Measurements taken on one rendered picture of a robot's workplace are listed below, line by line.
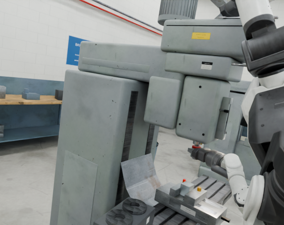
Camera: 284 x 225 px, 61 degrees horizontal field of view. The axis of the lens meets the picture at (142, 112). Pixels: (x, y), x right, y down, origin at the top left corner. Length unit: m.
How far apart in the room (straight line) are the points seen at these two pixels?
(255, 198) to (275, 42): 0.44
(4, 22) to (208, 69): 4.38
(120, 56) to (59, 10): 4.34
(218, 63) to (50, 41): 4.70
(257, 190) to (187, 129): 0.68
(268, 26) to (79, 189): 1.31
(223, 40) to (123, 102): 0.58
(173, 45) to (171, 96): 0.25
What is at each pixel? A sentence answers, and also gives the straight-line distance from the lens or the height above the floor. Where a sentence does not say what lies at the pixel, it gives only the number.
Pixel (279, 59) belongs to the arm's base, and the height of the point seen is 1.69.
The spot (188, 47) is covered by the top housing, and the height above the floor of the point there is 1.75.
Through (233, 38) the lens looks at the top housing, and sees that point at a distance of 1.15.
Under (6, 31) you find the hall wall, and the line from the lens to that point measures 5.15.
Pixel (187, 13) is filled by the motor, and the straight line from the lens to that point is 1.37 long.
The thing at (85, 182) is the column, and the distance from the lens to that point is 1.56.
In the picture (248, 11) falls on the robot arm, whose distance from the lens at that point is 0.87.
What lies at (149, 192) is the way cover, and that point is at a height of 0.90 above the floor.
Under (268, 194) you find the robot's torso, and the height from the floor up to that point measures 1.39.
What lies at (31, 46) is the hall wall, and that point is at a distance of 5.36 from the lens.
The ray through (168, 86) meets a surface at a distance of 1.25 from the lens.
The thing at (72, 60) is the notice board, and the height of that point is 1.69.
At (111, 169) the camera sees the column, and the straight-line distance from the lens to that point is 1.40.
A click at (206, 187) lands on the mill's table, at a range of 1.75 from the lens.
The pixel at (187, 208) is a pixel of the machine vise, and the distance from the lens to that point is 1.34.
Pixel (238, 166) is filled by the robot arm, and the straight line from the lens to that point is 1.11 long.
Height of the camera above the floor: 1.59
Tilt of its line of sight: 9 degrees down
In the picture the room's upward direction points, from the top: 9 degrees clockwise
